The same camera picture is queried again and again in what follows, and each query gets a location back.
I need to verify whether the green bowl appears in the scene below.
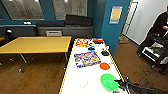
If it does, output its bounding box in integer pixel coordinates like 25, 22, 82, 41
100, 73, 121, 91

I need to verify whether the white bowl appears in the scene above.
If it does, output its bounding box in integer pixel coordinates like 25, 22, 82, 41
73, 77, 90, 90

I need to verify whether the white top yellow gaming table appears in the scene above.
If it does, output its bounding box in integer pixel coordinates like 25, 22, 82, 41
58, 37, 133, 94

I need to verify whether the orange bowl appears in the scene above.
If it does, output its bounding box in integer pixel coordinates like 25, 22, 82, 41
99, 62, 111, 71

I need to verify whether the small black item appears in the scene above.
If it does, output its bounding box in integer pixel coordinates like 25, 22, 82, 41
101, 50, 111, 57

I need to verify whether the brown cardboard box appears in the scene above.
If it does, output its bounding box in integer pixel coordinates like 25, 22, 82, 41
117, 35, 130, 45

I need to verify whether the red plastic item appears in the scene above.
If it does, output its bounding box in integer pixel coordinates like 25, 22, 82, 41
92, 38, 105, 44

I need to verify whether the orange yellow item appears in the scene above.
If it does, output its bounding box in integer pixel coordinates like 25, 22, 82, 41
74, 38, 91, 49

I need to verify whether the yellow pillar notice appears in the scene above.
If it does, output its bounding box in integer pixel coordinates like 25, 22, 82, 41
108, 5, 124, 25

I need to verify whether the person in black shirt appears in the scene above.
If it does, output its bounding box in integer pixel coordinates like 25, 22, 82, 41
141, 9, 168, 48

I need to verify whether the dark grey sofa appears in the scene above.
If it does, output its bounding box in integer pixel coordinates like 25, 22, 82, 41
0, 21, 66, 38
64, 14, 95, 37

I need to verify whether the white rectangular panel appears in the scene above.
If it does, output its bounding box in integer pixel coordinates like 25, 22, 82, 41
45, 30, 63, 37

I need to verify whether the interior glass window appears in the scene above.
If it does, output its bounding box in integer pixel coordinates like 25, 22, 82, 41
51, 0, 90, 21
1, 0, 45, 21

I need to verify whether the light wood table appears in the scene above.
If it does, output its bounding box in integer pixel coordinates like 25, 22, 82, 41
0, 35, 73, 73

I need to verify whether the black floor cable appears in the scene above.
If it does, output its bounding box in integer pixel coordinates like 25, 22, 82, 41
133, 64, 159, 88

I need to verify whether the small white wall plate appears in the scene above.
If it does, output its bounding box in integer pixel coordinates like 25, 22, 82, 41
22, 21, 32, 26

